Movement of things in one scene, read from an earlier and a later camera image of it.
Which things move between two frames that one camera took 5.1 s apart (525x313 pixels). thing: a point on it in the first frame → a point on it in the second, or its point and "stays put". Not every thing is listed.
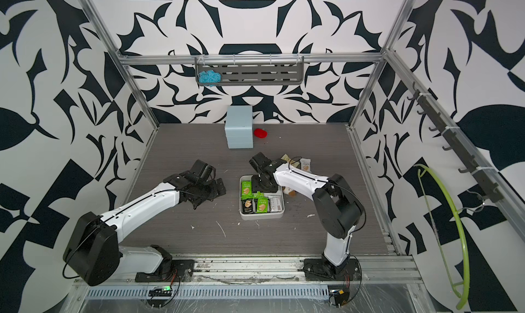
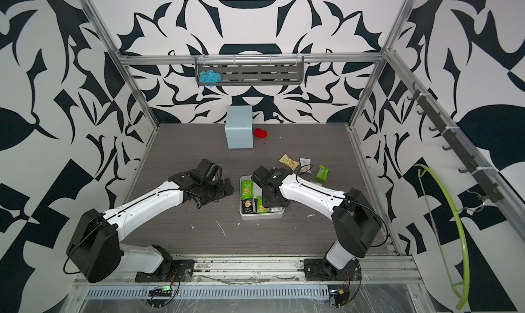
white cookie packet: [305, 165] stays put
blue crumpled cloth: [210, 78] stays put
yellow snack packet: [259, 195] → [322, 173]
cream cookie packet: [285, 157] stays put
